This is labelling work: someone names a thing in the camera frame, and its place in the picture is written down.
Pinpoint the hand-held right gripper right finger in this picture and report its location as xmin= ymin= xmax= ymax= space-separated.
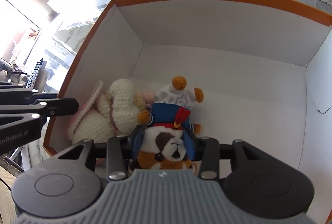
xmin=185 ymin=130 xmax=263 ymax=180

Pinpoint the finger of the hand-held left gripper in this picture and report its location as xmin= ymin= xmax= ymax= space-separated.
xmin=0 ymin=98 xmax=80 ymax=118
xmin=0 ymin=81 xmax=59 ymax=106

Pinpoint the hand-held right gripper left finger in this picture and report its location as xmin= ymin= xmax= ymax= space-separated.
xmin=57 ymin=127 xmax=145 ymax=181

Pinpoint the plush dog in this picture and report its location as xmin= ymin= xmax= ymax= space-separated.
xmin=137 ymin=75 xmax=205 ymax=170

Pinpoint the orange cardboard box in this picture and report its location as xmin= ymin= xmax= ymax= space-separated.
xmin=43 ymin=0 xmax=332 ymax=224

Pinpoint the black keyboard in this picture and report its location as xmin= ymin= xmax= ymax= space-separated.
xmin=24 ymin=58 xmax=45 ymax=90

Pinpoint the white crochet bunny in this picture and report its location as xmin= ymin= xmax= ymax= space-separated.
xmin=67 ymin=79 xmax=156 ymax=144

